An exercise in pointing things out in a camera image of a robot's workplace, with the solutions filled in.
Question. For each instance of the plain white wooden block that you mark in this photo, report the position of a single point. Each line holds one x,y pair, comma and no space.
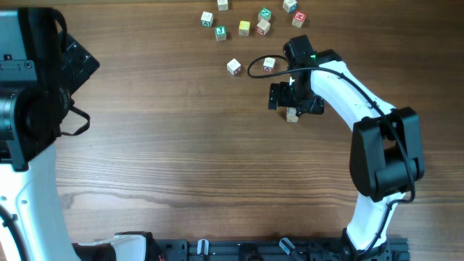
291,115

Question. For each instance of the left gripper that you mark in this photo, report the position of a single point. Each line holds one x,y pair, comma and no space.
80,64

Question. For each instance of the red pattern wooden block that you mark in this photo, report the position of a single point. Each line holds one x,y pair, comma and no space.
263,27

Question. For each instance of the yellow wooden block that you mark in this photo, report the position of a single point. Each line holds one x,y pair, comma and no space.
244,27

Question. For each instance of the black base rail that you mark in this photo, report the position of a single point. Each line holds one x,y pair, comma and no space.
204,250

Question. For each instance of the top edge wooden block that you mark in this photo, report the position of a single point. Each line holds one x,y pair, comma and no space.
222,5

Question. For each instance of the teal A wooden block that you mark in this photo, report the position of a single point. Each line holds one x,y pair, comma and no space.
207,19

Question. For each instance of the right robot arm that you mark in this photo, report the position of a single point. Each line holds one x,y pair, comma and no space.
386,155

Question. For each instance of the red A wooden block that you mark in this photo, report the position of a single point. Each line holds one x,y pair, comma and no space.
269,64

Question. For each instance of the green N wooden block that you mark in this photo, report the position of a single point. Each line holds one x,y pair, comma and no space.
264,14

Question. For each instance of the red M wooden block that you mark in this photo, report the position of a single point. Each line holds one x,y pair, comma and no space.
299,19

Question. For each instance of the red sided wooden block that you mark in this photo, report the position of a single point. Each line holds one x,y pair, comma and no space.
234,67

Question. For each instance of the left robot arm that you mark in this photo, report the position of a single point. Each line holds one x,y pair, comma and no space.
32,221

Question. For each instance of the blue letter wooden block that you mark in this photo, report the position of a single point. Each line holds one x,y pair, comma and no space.
290,5

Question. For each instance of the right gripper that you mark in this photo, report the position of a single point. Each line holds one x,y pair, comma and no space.
290,96

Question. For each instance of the green J wooden block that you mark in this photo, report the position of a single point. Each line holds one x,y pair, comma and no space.
220,33

